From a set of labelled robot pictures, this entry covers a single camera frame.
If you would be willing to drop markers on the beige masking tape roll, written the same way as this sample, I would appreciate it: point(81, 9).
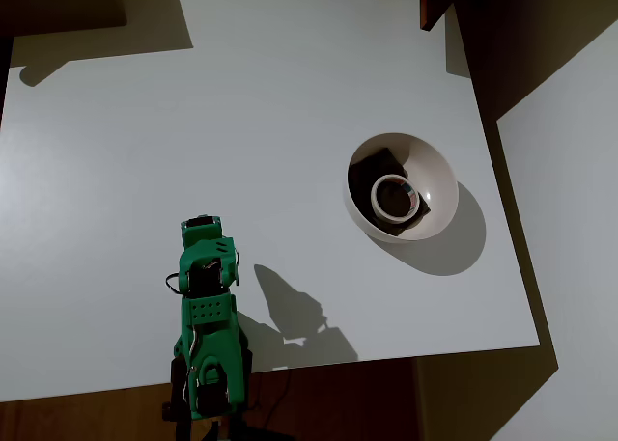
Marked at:
point(374, 202)

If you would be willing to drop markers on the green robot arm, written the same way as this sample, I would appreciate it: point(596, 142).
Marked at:
point(212, 335)

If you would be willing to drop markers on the dark folded cloth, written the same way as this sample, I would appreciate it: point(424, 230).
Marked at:
point(367, 171)

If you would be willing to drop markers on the white round bowl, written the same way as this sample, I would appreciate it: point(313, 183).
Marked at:
point(437, 171)

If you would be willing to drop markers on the dark box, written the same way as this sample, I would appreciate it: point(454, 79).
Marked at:
point(58, 2)

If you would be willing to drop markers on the red-brown wooden board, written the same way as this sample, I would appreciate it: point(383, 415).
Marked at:
point(432, 2)

